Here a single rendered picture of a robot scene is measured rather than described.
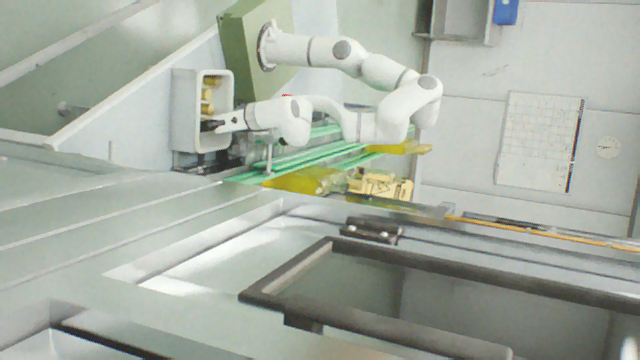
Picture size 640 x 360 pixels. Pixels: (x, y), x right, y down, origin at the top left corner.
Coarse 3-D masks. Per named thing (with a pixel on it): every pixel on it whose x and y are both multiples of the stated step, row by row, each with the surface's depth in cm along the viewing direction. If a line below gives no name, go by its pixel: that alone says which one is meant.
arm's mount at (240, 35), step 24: (240, 0) 176; (264, 0) 173; (288, 0) 186; (240, 24) 164; (264, 24) 174; (288, 24) 188; (240, 48) 169; (240, 72) 174; (264, 72) 180; (288, 72) 195; (240, 96) 179; (264, 96) 182
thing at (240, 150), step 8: (232, 136) 169; (240, 136) 168; (232, 144) 169; (240, 144) 168; (248, 144) 168; (232, 152) 170; (240, 152) 169; (248, 152) 169; (232, 160) 170; (240, 160) 169; (248, 160) 169
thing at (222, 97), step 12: (204, 72) 149; (216, 72) 154; (228, 72) 160; (204, 84) 162; (228, 84) 163; (216, 96) 165; (228, 96) 164; (216, 108) 165; (228, 108) 164; (204, 132) 166; (228, 132) 166; (204, 144) 160; (216, 144) 163; (228, 144) 166
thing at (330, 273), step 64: (128, 192) 63; (192, 192) 66; (256, 192) 68; (0, 256) 42; (64, 256) 43; (128, 256) 44; (192, 256) 51; (256, 256) 52; (320, 256) 54; (384, 256) 55; (448, 256) 56; (512, 256) 57; (576, 256) 55; (0, 320) 33; (64, 320) 36; (128, 320) 34; (192, 320) 35; (256, 320) 35; (320, 320) 37; (384, 320) 37; (448, 320) 42; (512, 320) 43; (576, 320) 44
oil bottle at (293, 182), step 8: (280, 176) 178; (288, 176) 177; (296, 176) 177; (304, 176) 177; (312, 176) 178; (264, 184) 181; (272, 184) 180; (280, 184) 179; (288, 184) 178; (296, 184) 177; (304, 184) 176; (312, 184) 175; (320, 184) 174; (296, 192) 177; (304, 192) 176; (312, 192) 175; (320, 192) 174
